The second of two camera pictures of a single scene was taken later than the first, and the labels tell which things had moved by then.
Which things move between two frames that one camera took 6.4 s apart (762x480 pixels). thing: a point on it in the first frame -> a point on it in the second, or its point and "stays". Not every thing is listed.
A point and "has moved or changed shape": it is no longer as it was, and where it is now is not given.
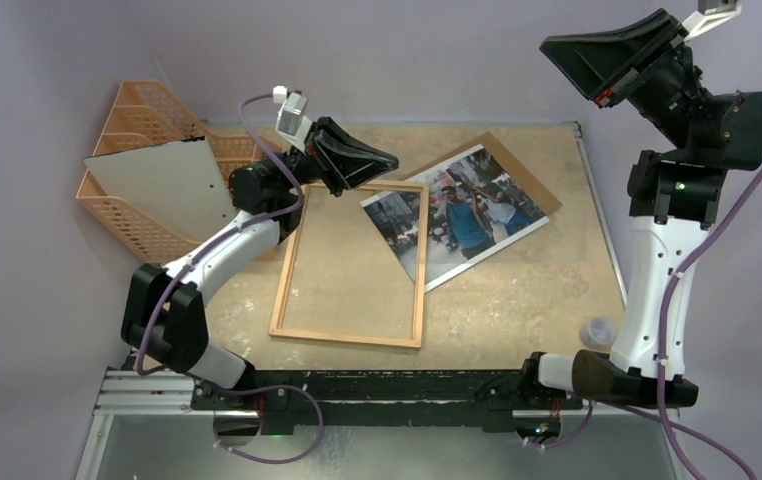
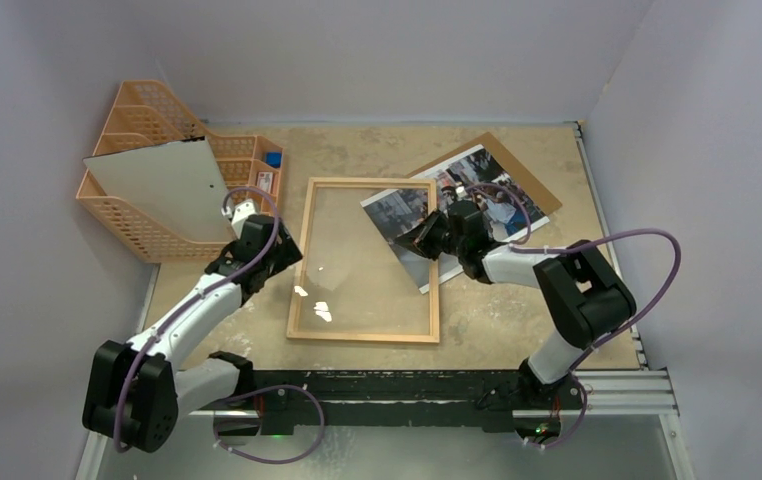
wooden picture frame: [394, 342] has moved or changed shape
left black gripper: [339, 159] -> [286, 253]
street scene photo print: [474, 208] stays
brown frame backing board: [509, 164] stays
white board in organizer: [179, 182] stays
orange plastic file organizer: [145, 114] stays
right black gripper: [646, 66] -> [430, 235]
